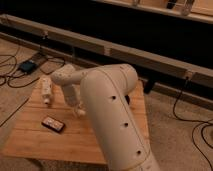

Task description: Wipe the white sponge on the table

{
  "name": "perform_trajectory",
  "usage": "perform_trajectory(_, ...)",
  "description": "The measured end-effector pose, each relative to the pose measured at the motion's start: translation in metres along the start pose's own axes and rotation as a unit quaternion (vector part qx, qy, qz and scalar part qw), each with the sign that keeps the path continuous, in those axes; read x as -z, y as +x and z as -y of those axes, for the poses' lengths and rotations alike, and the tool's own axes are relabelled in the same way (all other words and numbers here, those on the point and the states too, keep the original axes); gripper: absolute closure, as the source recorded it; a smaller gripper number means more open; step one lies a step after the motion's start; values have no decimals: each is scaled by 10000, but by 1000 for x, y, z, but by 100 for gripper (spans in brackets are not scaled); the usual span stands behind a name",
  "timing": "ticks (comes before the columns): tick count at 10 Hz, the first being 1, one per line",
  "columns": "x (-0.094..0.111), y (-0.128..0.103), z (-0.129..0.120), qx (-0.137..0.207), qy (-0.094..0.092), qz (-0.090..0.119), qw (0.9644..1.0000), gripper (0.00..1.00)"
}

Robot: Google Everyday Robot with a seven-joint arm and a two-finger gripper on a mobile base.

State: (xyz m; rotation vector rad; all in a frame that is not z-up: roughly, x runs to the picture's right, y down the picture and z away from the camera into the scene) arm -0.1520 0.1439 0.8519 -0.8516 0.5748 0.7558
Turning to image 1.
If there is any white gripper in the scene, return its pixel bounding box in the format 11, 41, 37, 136
63, 85, 86, 117

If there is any long wooden bench rail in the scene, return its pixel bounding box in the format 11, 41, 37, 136
0, 14, 213, 88

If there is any black cable on right floor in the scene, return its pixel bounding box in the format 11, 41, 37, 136
172, 77, 213, 164

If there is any black cable on floor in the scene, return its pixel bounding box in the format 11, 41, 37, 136
172, 77, 213, 164
0, 54, 67, 89

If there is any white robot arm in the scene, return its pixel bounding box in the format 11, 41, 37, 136
51, 64, 161, 171

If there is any black cable on left floor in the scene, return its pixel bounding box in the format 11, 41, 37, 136
0, 54, 67, 89

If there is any dark power adapter box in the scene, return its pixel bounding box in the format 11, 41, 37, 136
18, 61, 37, 74

